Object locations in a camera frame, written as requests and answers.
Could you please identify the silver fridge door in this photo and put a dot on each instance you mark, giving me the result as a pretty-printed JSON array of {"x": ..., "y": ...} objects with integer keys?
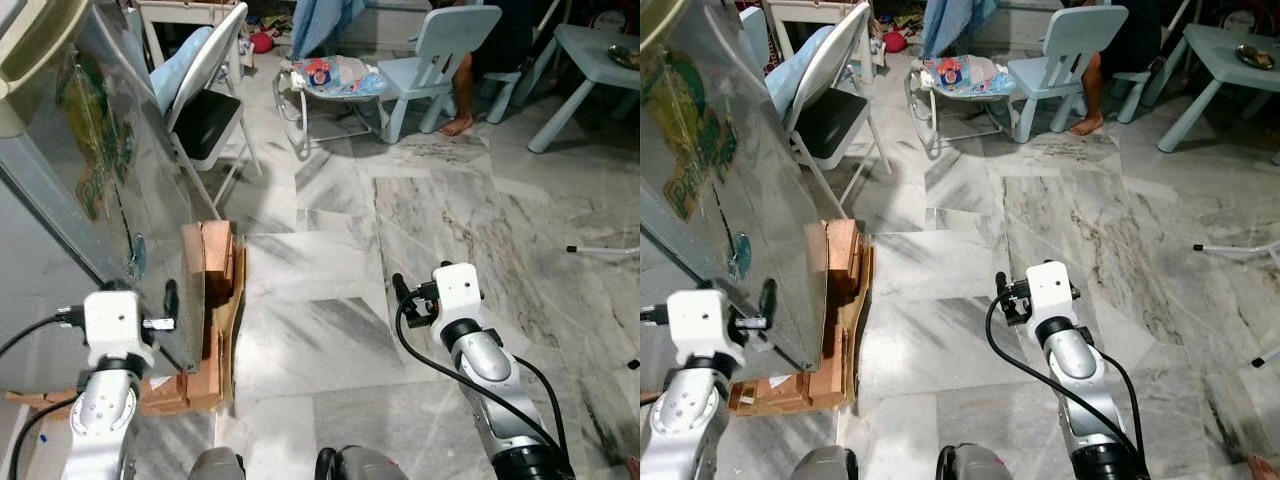
[
  {"x": 770, "y": 200},
  {"x": 150, "y": 170}
]

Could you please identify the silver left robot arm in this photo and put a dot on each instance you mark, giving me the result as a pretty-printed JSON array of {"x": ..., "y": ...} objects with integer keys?
[
  {"x": 685, "y": 430},
  {"x": 100, "y": 430}
]

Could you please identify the grey fridge body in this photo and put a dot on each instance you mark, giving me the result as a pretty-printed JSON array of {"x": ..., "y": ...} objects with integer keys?
[
  {"x": 30, "y": 260},
  {"x": 665, "y": 250}
]

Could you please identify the small teal sticker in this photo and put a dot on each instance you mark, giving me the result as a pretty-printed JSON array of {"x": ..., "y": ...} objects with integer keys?
[{"x": 742, "y": 255}]

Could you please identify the orange brick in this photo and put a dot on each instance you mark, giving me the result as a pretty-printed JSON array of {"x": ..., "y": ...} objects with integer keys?
[
  {"x": 843, "y": 260},
  {"x": 190, "y": 392},
  {"x": 790, "y": 395},
  {"x": 218, "y": 260}
]

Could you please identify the brown cardboard sheet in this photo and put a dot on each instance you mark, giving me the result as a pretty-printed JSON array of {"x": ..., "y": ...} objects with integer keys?
[
  {"x": 865, "y": 330},
  {"x": 238, "y": 330}
]

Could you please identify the white rod with black tip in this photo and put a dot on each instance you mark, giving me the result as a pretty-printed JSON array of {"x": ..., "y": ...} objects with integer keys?
[
  {"x": 1235, "y": 249},
  {"x": 600, "y": 250},
  {"x": 1268, "y": 358}
]

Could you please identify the grey robot right leg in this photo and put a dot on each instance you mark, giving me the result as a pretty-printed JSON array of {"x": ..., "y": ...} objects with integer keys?
[
  {"x": 975, "y": 465},
  {"x": 365, "y": 465}
]

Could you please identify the grey robot leg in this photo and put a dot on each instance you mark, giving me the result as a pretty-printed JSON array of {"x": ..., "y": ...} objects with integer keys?
[
  {"x": 823, "y": 465},
  {"x": 365, "y": 465},
  {"x": 217, "y": 465},
  {"x": 975, "y": 465}
]

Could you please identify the grey robot left leg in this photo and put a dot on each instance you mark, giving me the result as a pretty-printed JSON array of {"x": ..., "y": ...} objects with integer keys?
[
  {"x": 217, "y": 465},
  {"x": 823, "y": 465}
]

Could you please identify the white folding chair black seat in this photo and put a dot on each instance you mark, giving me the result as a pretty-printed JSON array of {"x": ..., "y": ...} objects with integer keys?
[
  {"x": 830, "y": 120},
  {"x": 205, "y": 120}
]

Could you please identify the green and yellow sticker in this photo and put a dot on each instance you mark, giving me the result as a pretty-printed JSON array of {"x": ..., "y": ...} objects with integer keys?
[
  {"x": 690, "y": 130},
  {"x": 95, "y": 130}
]

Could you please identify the colourful baby bouncer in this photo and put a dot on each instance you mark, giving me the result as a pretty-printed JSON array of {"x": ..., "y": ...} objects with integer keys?
[
  {"x": 335, "y": 78},
  {"x": 965, "y": 78}
]

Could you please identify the light blue plastic chair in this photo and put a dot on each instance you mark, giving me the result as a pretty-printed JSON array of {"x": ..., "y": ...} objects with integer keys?
[
  {"x": 510, "y": 90},
  {"x": 440, "y": 45},
  {"x": 1070, "y": 45},
  {"x": 1140, "y": 90}
]

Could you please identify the light blue cushion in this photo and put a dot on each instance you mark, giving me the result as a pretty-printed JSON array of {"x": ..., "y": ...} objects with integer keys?
[
  {"x": 795, "y": 70},
  {"x": 175, "y": 70}
]

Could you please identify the dark metal dish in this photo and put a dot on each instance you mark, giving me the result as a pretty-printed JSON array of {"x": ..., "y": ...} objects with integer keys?
[
  {"x": 1255, "y": 57},
  {"x": 625, "y": 57}
]

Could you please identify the blue hanging cloth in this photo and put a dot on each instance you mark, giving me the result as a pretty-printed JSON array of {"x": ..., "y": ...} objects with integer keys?
[
  {"x": 325, "y": 25},
  {"x": 955, "y": 25}
]

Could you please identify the red ball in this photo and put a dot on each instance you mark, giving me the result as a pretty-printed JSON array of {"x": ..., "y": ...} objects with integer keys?
[
  {"x": 261, "y": 43},
  {"x": 895, "y": 42}
]

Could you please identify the light blue plastic table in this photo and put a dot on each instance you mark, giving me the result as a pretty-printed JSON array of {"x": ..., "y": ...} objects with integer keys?
[
  {"x": 590, "y": 55},
  {"x": 1215, "y": 55}
]

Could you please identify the seated person in dark clothes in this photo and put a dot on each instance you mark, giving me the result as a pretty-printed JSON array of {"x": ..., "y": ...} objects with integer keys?
[
  {"x": 500, "y": 35},
  {"x": 1130, "y": 35}
]

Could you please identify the small white table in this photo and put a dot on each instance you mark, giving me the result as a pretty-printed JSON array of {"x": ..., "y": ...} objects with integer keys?
[
  {"x": 815, "y": 10},
  {"x": 185, "y": 10}
]

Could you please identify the person's bare foot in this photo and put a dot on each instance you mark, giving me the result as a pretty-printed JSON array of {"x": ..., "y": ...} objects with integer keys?
[{"x": 1266, "y": 468}]

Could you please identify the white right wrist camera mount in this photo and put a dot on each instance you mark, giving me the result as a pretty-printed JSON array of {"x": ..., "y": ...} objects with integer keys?
[
  {"x": 458, "y": 290},
  {"x": 1050, "y": 290}
]

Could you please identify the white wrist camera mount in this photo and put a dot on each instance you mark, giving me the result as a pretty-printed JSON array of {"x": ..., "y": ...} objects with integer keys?
[
  {"x": 115, "y": 325},
  {"x": 700, "y": 325},
  {"x": 458, "y": 290},
  {"x": 1050, "y": 290}
]

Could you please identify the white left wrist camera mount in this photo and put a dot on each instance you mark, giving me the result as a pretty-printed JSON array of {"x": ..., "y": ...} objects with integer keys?
[
  {"x": 115, "y": 325},
  {"x": 700, "y": 325}
]

